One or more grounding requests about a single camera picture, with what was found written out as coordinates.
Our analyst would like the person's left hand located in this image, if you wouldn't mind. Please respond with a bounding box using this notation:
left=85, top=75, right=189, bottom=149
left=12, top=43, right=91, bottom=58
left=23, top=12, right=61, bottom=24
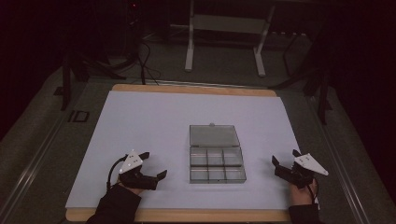
left=115, top=177, right=146, bottom=197

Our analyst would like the person's right hand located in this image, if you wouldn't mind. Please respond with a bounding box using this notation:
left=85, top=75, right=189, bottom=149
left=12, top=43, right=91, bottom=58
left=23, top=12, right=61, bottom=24
left=289, top=178, right=319, bottom=206

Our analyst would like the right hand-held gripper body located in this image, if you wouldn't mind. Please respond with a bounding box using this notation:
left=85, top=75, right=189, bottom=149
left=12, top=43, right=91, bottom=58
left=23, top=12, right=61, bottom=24
left=274, top=152, right=330, bottom=189

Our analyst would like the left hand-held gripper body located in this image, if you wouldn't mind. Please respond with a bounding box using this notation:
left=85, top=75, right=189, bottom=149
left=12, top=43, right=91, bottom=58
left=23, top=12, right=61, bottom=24
left=118, top=149, right=159, bottom=191

